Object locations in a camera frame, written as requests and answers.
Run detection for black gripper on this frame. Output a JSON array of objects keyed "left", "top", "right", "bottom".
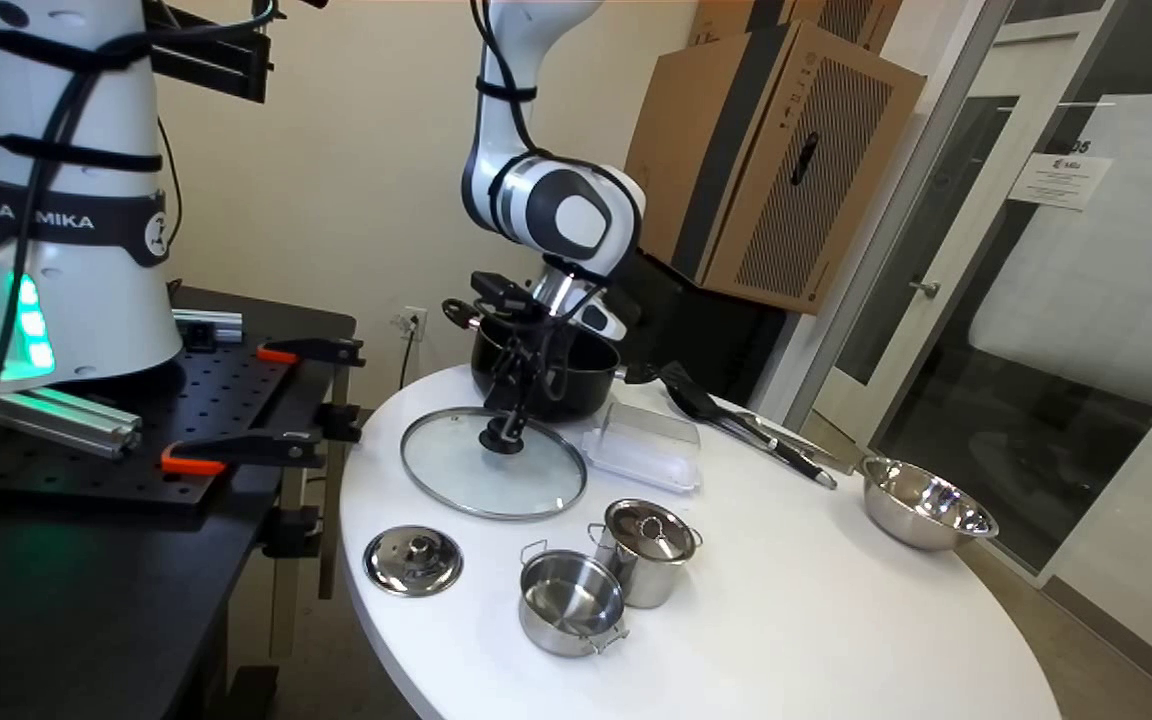
[{"left": 474, "top": 309, "right": 585, "bottom": 456}]

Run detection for clear glass lid black knob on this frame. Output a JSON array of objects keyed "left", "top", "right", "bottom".
[{"left": 395, "top": 400, "right": 593, "bottom": 523}]

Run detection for large black cooking pot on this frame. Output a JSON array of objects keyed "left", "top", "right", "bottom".
[{"left": 441, "top": 297, "right": 629, "bottom": 428}]

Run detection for small steel lid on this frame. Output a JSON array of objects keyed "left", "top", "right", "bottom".
[{"left": 358, "top": 519, "right": 466, "bottom": 601}]

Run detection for steel pot with lid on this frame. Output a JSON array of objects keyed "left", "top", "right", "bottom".
[{"left": 589, "top": 492, "right": 708, "bottom": 613}]

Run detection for small open steel pot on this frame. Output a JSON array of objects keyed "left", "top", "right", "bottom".
[{"left": 510, "top": 537, "right": 630, "bottom": 665}]

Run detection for clear plastic container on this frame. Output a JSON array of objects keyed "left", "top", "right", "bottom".
[{"left": 585, "top": 398, "right": 708, "bottom": 499}]

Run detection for black spatula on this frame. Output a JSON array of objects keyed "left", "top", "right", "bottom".
[{"left": 656, "top": 356, "right": 845, "bottom": 495}]

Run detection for black kitchen tongs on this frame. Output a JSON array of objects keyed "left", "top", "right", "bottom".
[{"left": 708, "top": 394, "right": 864, "bottom": 482}]

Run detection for perforated mounting plate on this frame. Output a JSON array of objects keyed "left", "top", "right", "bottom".
[{"left": 0, "top": 340, "right": 309, "bottom": 511}]

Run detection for large cardboard box black stripe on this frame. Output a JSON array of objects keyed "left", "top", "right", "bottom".
[{"left": 625, "top": 17, "right": 927, "bottom": 322}]

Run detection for steel mixing bowl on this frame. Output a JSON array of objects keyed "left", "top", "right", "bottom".
[{"left": 855, "top": 451, "right": 1003, "bottom": 558}]

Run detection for small cardboard box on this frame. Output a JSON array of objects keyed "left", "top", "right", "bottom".
[{"left": 688, "top": 0, "right": 908, "bottom": 56}]

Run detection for black robot table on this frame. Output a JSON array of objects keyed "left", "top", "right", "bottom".
[{"left": 0, "top": 279, "right": 362, "bottom": 720}]

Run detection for white paper door sign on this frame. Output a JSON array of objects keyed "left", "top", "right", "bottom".
[{"left": 1010, "top": 147, "right": 1116, "bottom": 211}]

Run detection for black clamp orange handle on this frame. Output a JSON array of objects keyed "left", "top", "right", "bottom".
[
  {"left": 250, "top": 332, "right": 368, "bottom": 373},
  {"left": 154, "top": 400, "right": 368, "bottom": 490}
]

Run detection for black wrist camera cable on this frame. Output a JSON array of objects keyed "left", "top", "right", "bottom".
[{"left": 466, "top": 0, "right": 544, "bottom": 177}]

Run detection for silver aluminium rail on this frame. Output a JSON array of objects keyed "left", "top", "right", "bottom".
[{"left": 0, "top": 367, "right": 149, "bottom": 460}]

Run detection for black mounted bracket device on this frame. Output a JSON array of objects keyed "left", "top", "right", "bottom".
[{"left": 139, "top": 0, "right": 276, "bottom": 107}]

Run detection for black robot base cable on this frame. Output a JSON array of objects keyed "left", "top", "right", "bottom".
[{"left": 0, "top": 0, "right": 288, "bottom": 504}]

